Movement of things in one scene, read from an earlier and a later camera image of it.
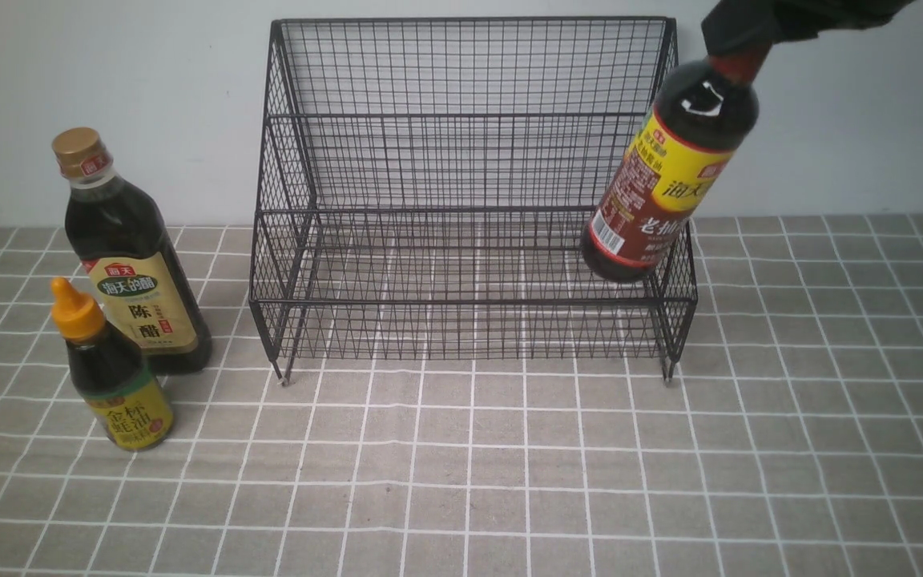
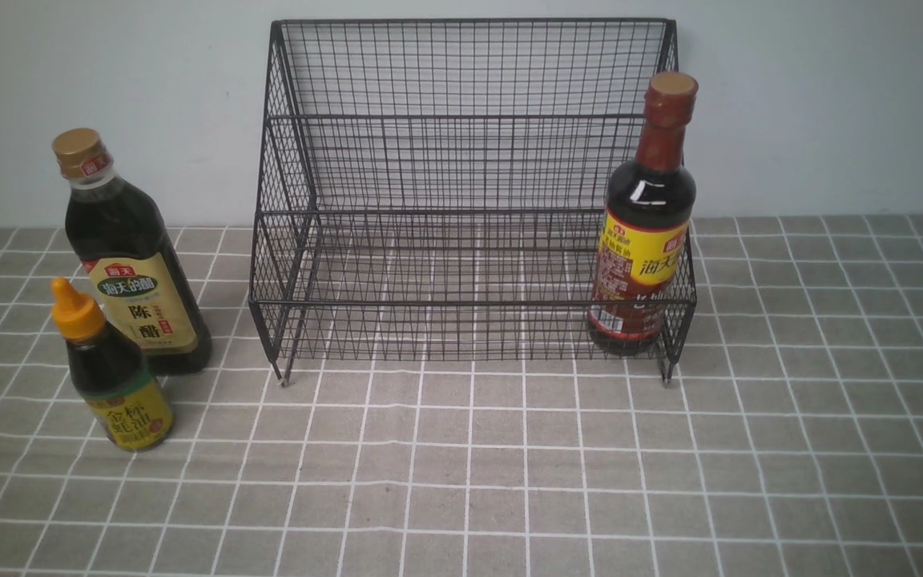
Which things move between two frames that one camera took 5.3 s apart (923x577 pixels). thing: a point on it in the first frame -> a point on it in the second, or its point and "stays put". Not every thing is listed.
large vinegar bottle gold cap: [130, 265] stays put
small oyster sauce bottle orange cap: [129, 403] stays put
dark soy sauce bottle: [701, 114] -> [647, 218]
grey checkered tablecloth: [818, 421] stays put
